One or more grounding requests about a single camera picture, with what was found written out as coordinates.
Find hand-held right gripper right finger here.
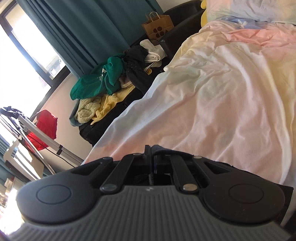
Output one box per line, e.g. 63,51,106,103
153,155,232,193

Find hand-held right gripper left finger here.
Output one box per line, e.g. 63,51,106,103
69,145,153,193

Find dark grey jeans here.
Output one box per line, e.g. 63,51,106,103
151,145,295,226

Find light yellow garment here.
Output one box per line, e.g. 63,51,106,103
91,87,134,126

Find pale yellow towel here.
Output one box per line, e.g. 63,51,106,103
76,96,104,124

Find green garment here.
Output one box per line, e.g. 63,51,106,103
70,57,127,100

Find black garment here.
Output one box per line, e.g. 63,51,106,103
122,45,160,93

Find pastel bed sheet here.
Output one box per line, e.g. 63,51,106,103
84,17,296,223

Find white garment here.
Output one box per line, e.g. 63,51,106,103
140,39,167,67

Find silver garment steamer pole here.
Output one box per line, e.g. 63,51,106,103
0,106,85,179

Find red cloth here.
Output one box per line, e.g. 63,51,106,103
24,110,58,151

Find brown paper bag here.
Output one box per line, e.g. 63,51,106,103
142,11,174,40

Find black leather sofa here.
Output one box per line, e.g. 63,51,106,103
79,0,206,147

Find white steamer base unit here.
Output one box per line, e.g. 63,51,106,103
3,141,43,183

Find teal curtain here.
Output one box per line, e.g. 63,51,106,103
0,133,14,186
16,0,163,80

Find black framed window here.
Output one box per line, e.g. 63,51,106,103
0,9,71,109

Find yellow plush toy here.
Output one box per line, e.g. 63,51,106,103
201,0,210,26

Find pastel pillow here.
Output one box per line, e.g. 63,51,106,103
205,0,296,24

